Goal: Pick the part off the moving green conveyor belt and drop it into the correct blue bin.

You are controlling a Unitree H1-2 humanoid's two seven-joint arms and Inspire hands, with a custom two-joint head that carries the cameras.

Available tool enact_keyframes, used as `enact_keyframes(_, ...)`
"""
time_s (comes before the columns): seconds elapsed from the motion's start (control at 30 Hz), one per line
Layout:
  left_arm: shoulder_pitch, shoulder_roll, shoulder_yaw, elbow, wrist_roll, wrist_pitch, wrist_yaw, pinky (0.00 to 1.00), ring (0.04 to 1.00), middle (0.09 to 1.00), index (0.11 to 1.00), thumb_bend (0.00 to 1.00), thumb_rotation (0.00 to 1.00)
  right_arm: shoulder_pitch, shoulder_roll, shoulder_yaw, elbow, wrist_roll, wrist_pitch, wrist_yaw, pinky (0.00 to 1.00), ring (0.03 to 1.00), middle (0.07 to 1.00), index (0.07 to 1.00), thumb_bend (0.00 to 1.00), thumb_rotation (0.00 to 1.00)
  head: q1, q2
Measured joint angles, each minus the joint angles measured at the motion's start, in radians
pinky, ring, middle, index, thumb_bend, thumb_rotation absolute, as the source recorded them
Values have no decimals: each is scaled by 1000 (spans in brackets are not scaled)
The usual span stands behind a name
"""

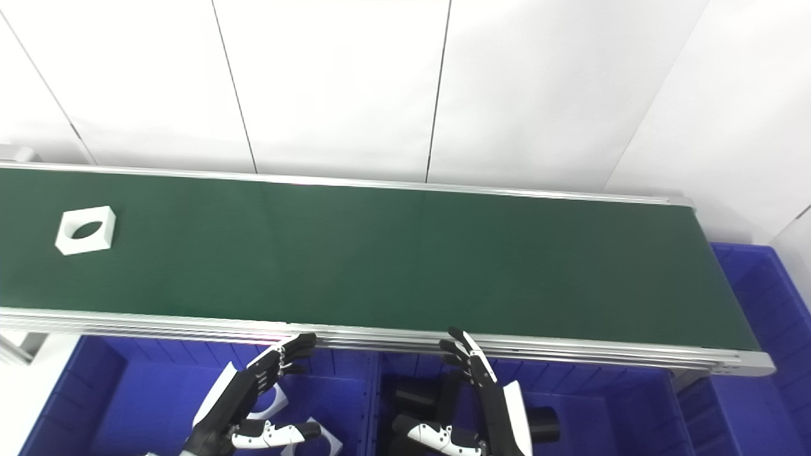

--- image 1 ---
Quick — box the green conveyor belt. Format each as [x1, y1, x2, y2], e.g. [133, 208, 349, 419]
[0, 161, 777, 379]
[0, 168, 761, 352]

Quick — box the blue bin with white parts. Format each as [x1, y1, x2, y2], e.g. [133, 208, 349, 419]
[19, 336, 381, 456]

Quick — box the black cylinder part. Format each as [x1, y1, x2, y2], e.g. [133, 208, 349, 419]
[528, 405, 562, 445]

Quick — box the empty blue bin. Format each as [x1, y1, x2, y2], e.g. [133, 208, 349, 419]
[677, 243, 811, 456]

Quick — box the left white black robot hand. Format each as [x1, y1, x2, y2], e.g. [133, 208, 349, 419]
[182, 332, 322, 456]

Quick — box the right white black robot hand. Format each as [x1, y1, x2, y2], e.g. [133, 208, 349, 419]
[392, 327, 533, 456]

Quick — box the grey conveyor motor box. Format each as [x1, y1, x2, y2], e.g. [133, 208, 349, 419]
[0, 144, 42, 164]

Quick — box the aluminium conveyor support leg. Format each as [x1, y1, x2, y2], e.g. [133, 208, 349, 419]
[0, 329, 49, 367]

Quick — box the blue bin with black parts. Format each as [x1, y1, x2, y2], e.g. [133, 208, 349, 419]
[371, 351, 698, 456]

